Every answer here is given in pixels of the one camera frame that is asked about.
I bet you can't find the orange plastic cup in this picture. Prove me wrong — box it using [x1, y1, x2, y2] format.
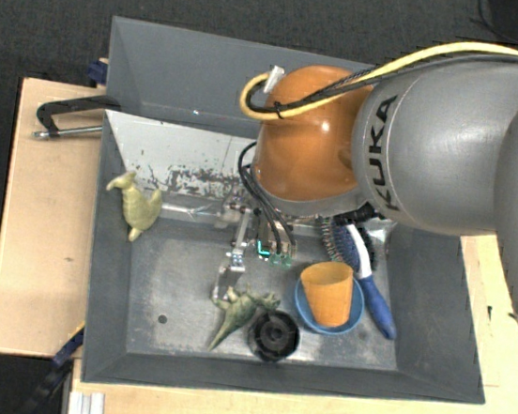
[293, 255, 358, 332]

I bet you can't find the pale wood board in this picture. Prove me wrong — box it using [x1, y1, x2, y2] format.
[0, 76, 117, 366]

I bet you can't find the black round plastic part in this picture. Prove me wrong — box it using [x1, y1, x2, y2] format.
[244, 305, 305, 367]

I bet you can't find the blue and white hairbrush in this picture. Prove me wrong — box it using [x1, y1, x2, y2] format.
[304, 214, 413, 343]

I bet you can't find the black cylinder on white bracket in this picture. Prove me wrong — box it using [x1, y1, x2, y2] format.
[331, 199, 379, 230]

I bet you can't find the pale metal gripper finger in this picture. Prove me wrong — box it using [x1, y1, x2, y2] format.
[211, 248, 249, 305]

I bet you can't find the dark green toy dinosaur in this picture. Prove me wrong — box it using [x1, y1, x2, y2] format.
[204, 283, 283, 361]

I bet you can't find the grey metal bin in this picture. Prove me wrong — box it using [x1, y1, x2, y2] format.
[64, 14, 518, 414]

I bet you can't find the blue bowl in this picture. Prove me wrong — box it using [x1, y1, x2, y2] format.
[288, 264, 371, 341]

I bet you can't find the pale yellow-green toy dinosaur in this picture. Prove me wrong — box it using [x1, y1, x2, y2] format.
[98, 166, 168, 247]

